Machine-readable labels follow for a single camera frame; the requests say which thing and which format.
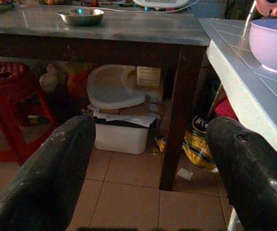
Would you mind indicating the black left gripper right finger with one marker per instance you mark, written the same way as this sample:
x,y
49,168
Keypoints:
x,y
251,173

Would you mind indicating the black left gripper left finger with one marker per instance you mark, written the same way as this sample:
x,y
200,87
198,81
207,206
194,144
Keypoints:
x,y
44,173

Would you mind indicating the metal spoon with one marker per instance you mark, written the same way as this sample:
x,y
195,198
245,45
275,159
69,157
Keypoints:
x,y
248,18

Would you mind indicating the person's hand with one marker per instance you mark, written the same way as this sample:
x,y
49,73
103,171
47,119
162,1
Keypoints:
x,y
272,7

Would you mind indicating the yellow printed plastic bag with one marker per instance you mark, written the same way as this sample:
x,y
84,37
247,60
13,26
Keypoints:
x,y
197,146

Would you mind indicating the white paper scrap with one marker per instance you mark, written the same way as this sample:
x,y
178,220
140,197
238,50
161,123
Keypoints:
x,y
185,173

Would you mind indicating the red cloth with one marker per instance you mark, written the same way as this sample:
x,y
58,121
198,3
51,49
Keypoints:
x,y
225,109

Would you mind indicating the red plastic stool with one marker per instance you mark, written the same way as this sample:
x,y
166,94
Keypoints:
x,y
10,106

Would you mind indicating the white plastic storage box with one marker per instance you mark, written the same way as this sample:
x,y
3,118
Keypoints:
x,y
121,138

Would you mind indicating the white plastic table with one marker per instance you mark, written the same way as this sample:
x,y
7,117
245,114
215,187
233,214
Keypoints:
x,y
254,84

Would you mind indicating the white plush toy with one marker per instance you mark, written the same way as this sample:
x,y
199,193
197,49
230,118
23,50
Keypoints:
x,y
48,78

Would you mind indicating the yellow wrapper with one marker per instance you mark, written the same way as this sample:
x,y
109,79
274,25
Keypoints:
x,y
159,144

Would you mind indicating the red orange plastic bag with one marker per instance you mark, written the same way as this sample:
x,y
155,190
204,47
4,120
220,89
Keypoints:
x,y
78,83

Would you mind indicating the white high chair tray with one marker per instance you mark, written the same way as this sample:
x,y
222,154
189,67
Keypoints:
x,y
111,89

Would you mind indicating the lilac plastic bowl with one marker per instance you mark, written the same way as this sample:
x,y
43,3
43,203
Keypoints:
x,y
273,44

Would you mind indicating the beige labelled box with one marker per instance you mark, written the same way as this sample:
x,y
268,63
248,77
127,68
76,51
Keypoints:
x,y
148,77

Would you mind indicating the dark wooden table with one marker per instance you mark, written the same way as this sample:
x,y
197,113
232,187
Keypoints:
x,y
109,36

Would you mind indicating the steel bowl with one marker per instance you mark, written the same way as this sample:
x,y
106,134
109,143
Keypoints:
x,y
81,16

